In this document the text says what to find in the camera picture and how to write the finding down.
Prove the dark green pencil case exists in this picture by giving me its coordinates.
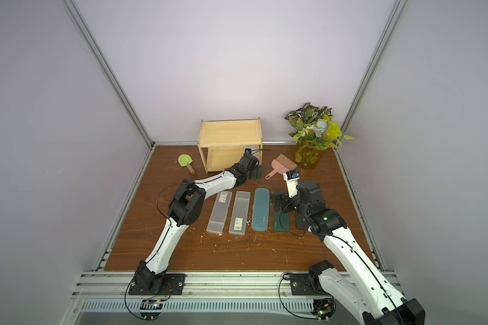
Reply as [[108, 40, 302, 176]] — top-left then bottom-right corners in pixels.
[[272, 194, 290, 232]]

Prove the clear pencil case with label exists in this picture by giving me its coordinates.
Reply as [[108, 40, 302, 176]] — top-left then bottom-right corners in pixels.
[[229, 191, 251, 235]]

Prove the light teal pencil case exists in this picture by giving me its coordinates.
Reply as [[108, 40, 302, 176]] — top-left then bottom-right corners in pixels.
[[252, 188, 270, 232]]

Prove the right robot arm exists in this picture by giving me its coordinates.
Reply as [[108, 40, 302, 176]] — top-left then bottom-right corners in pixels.
[[271, 181, 426, 324]]

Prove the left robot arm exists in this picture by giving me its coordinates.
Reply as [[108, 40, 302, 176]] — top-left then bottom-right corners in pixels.
[[128, 148, 259, 295]]

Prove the wooden two-tier shelf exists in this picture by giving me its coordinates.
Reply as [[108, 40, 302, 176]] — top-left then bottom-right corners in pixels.
[[197, 118, 263, 173]]

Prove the potted plant in vase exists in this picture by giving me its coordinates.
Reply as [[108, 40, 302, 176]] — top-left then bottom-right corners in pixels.
[[285, 102, 353, 169]]

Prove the right controller board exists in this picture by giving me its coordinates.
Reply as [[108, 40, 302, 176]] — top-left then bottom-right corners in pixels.
[[311, 297, 336, 322]]

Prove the controller board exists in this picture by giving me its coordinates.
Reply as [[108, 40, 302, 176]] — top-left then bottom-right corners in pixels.
[[139, 299, 164, 321], [311, 297, 336, 322]]

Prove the left controller board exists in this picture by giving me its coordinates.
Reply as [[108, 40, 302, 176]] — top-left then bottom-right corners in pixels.
[[139, 299, 164, 321]]

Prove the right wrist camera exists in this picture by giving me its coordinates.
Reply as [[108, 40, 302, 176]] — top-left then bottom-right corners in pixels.
[[283, 169, 300, 198]]

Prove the green trowel wooden handle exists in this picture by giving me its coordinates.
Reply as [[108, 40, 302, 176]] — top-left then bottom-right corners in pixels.
[[178, 154, 195, 175]]

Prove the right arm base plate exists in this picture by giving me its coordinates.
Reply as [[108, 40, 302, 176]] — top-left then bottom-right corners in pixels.
[[285, 273, 322, 296]]

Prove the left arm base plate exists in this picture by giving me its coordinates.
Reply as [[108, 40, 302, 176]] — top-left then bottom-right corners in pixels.
[[128, 272, 187, 296]]

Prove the aluminium front rail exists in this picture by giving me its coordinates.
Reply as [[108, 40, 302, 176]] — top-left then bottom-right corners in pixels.
[[71, 271, 293, 299]]

